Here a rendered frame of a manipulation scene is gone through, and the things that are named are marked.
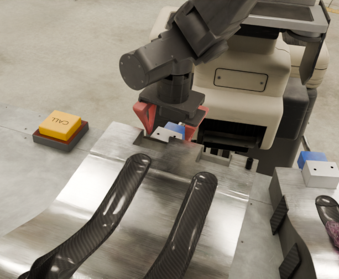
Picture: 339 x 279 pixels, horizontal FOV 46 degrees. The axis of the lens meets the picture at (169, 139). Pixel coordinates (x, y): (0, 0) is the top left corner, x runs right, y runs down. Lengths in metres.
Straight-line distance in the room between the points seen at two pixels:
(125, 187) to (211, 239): 0.15
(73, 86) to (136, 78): 1.92
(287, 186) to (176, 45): 0.29
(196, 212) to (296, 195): 0.18
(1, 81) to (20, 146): 1.82
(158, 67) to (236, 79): 0.41
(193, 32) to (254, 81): 0.40
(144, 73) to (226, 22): 0.13
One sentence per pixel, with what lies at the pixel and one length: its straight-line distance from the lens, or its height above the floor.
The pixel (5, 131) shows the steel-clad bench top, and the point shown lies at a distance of 0.87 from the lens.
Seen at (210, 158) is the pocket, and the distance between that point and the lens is 0.68.
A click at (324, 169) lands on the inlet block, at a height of 0.88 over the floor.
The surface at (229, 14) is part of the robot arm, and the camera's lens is 0.54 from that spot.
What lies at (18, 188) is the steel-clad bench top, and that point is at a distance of 0.74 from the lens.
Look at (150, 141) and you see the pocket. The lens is 0.70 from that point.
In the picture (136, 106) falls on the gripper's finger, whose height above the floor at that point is 0.91.
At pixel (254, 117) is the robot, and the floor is 0.77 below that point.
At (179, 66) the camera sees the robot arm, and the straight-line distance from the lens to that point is 0.64.
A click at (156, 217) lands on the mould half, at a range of 0.56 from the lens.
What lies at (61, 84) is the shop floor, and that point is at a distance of 2.52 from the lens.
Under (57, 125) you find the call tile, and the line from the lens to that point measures 0.80.
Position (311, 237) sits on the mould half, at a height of 0.88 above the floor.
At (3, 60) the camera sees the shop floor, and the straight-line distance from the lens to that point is 2.86.
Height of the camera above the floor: 1.32
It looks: 39 degrees down
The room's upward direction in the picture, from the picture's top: 5 degrees clockwise
